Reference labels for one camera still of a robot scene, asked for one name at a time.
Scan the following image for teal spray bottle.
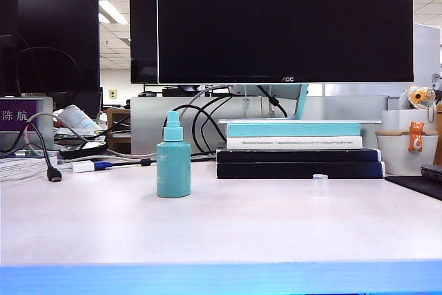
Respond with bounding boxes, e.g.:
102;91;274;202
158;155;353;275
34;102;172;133
155;110;192;199

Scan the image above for clear plastic lid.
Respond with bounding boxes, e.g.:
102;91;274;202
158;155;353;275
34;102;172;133
311;173;329;198

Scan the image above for black box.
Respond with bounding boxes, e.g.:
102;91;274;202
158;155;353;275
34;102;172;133
216;161;386;180

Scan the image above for teal book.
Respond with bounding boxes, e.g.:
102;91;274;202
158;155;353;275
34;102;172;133
227;123;363;138

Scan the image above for white book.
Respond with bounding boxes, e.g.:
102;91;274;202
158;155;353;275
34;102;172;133
226;135;364;150

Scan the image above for thin black book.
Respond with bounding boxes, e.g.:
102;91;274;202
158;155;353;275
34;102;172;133
216;148;383;163

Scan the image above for teal and silver monitor stand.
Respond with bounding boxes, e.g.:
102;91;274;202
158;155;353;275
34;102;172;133
217;83;383;125

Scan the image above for brown wooden shelf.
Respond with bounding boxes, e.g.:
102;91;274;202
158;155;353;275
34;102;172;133
106;108;133;155

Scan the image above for large black AOC monitor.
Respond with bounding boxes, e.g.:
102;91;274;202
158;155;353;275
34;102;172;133
157;0;414;85

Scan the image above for narrow black monitor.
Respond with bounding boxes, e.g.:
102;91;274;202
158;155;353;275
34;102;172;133
129;0;160;85

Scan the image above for flat black case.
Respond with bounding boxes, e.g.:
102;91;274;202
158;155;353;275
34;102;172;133
59;142;110;160

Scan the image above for white adapter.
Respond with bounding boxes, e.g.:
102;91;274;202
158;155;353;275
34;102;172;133
70;160;96;174

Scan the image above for white lotion tube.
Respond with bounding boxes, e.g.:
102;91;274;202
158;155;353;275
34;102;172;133
57;104;102;134

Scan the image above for ceiling light panel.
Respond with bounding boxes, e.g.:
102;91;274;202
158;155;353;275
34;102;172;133
99;0;130;25

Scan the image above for orange cat figure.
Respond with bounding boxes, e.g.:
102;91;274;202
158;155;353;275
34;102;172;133
407;121;425;153

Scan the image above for sunflower plush toy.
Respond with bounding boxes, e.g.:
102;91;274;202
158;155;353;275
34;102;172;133
398;84;438;112

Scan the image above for paper stack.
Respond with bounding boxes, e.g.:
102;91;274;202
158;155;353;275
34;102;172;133
0;156;59;183

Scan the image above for black mouse pad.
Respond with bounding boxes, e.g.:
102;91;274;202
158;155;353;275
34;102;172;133
385;174;442;202

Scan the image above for purple name plate holder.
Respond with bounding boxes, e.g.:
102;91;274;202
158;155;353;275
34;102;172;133
0;96;55;151

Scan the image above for dark grey device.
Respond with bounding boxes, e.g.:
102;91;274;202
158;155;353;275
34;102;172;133
420;163;442;182

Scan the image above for white partition panel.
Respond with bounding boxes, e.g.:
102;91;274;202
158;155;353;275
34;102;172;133
413;22;442;85

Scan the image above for black monitor edge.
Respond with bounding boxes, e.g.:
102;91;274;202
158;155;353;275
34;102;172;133
0;0;20;97

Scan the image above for looped black cable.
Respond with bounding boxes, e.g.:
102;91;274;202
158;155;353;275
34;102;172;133
165;84;289;163

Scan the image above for black cable with ferrite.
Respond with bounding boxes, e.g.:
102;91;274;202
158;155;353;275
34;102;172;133
110;155;219;168

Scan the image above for short grey cable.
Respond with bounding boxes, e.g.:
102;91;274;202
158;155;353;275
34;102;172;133
20;112;91;144

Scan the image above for black HDMI cable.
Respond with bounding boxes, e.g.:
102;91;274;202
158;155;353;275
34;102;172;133
0;122;64;184

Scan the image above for black monitor with cables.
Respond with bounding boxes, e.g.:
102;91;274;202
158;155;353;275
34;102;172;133
17;0;102;93

